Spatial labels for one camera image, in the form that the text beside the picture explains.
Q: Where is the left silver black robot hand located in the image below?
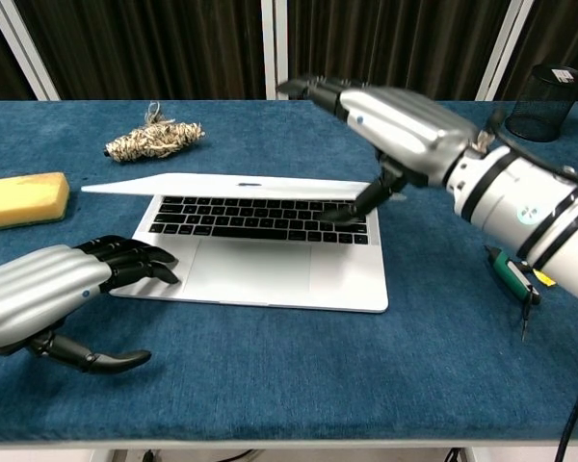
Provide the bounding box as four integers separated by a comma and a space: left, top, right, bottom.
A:
0, 235, 181, 375

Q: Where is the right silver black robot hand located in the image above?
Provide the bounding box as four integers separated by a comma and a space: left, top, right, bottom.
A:
276, 75, 481, 225

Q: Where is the silver laptop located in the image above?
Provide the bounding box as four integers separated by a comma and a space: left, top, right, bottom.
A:
80, 171, 389, 314

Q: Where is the yellow sponge block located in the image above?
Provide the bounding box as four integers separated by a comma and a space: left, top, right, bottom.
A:
0, 171, 71, 235

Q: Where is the black mesh pen cup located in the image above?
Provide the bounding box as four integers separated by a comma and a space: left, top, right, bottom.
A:
504, 64, 578, 143

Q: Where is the green black electric screwdriver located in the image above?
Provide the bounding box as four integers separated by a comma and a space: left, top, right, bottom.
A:
483, 244, 543, 343

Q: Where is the woven straw bundle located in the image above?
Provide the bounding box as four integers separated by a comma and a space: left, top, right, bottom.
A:
103, 101, 207, 166

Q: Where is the blue table cloth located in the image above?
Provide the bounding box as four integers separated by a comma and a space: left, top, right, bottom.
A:
0, 99, 578, 443

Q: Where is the dark pleated curtain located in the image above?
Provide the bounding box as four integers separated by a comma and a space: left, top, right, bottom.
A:
0, 0, 578, 102

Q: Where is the white frame post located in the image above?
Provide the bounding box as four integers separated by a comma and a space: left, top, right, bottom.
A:
474, 0, 536, 102
261, 0, 290, 101
0, 0, 62, 102

